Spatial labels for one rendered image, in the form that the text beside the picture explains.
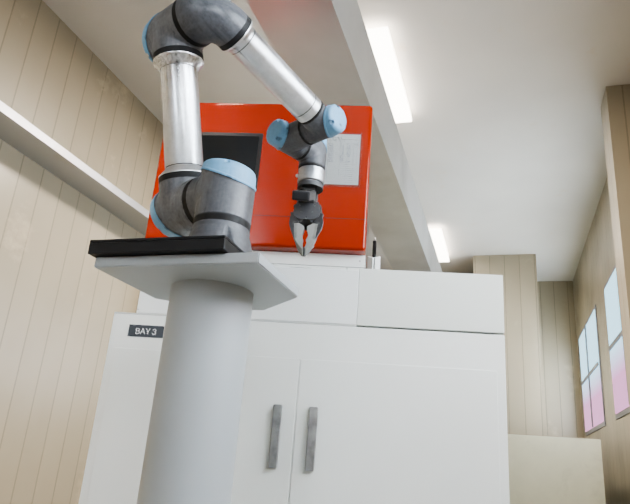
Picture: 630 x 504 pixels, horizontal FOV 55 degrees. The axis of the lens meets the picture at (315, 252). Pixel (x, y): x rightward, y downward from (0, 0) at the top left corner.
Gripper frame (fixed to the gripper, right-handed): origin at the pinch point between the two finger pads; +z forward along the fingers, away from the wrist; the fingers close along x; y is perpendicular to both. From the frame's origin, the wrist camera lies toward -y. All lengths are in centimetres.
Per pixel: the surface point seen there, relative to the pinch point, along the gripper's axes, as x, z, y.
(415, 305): -28.9, 14.3, -4.1
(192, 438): 11, 50, -44
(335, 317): -9.7, 18.3, -4.1
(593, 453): -218, 25, 428
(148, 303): 37.7, 17.4, -4.1
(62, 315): 208, -37, 270
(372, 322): -18.7, 19.1, -4.1
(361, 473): -18, 54, -4
